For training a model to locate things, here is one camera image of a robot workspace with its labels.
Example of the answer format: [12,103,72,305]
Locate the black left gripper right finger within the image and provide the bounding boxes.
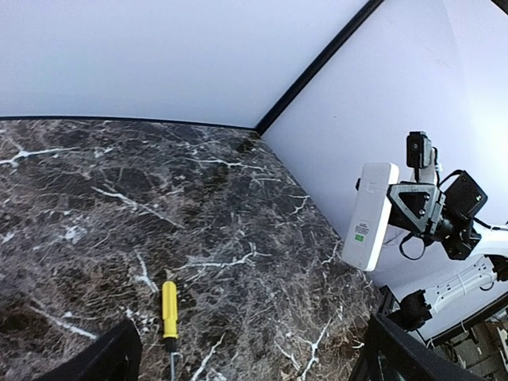
[349,314,482,381]

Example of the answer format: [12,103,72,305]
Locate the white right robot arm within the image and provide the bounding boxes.
[387,170,507,332]

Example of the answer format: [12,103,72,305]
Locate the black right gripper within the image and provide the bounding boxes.
[387,182,483,260]

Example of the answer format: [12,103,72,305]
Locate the white remote control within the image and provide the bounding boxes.
[342,163,399,272]

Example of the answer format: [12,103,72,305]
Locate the black left corner post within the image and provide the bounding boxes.
[254,0,384,136]

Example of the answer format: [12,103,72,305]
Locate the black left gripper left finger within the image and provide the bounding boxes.
[43,319,142,381]

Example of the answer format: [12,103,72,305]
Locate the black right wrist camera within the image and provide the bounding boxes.
[406,131,433,183]

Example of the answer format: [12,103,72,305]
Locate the yellow handled screwdriver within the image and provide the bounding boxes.
[161,281,179,381]

